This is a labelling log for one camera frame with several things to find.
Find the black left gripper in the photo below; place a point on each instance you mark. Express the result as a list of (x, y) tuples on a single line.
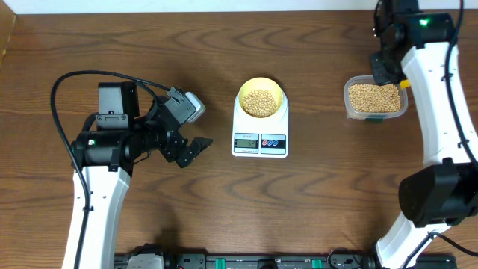
[(171, 150)]

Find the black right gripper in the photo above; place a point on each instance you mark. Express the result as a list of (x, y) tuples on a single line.
[(380, 75)]

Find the yellow measuring scoop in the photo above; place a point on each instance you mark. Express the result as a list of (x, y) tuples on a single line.
[(405, 84)]

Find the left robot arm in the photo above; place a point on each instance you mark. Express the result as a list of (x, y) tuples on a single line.
[(110, 143)]

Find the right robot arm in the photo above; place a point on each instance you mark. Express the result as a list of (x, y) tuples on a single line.
[(421, 48)]

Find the white digital kitchen scale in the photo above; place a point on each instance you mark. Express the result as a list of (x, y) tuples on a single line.
[(261, 137)]

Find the pale yellow bowl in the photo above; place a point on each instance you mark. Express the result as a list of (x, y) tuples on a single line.
[(260, 97)]

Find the clear plastic container of soybeans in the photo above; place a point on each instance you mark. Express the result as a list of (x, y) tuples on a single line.
[(365, 100)]

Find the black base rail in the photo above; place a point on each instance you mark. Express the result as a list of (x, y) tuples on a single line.
[(154, 256)]

